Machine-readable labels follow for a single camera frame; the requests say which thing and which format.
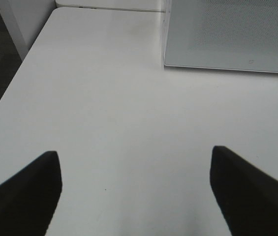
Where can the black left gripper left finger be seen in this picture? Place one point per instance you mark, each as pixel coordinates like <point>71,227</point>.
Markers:
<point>29,198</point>

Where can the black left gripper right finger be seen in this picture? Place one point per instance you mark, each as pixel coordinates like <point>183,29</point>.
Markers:
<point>246,196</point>

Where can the white microwave door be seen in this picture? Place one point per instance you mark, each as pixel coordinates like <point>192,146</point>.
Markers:
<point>223,34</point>

